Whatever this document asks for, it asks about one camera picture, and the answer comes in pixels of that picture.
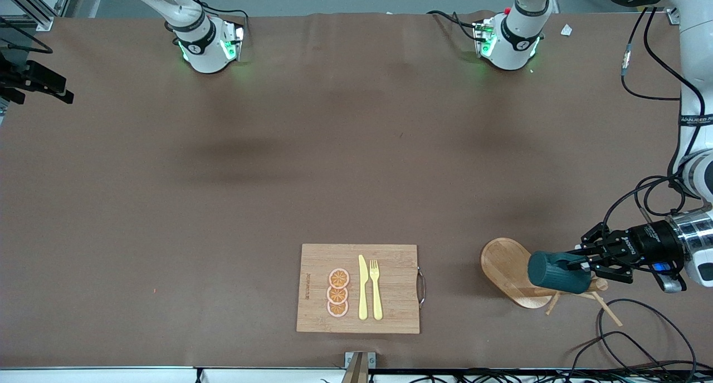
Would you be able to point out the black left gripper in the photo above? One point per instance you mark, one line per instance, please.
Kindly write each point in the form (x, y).
(649, 242)

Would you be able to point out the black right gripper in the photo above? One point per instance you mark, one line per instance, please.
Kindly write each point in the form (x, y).
(43, 79)

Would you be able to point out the dark teal cup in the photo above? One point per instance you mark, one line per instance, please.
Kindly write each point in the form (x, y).
(557, 274)

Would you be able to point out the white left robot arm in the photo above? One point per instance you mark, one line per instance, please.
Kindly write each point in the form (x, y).
(699, 49)

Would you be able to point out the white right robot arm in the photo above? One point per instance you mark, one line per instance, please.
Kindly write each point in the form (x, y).
(203, 54)

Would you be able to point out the wooden mug rack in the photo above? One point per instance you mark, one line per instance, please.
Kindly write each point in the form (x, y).
(504, 263)

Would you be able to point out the white paper scrap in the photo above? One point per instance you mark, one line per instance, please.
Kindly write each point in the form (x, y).
(566, 30)

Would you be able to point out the yellow plastic fork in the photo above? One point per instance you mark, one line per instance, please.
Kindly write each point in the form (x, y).
(377, 299)

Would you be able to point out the yellow plastic knife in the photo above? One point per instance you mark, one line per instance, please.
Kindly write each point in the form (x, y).
(363, 294)

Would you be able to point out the orange slice toy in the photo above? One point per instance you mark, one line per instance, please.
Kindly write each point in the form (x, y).
(337, 309)
(337, 295)
(338, 278)

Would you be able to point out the brown table cover mat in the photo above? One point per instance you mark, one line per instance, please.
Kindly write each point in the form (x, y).
(356, 149)

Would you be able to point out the aluminium frame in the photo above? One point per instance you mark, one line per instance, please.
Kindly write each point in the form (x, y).
(42, 22)

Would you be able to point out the grey metal bracket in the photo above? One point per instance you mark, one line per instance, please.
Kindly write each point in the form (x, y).
(370, 361)

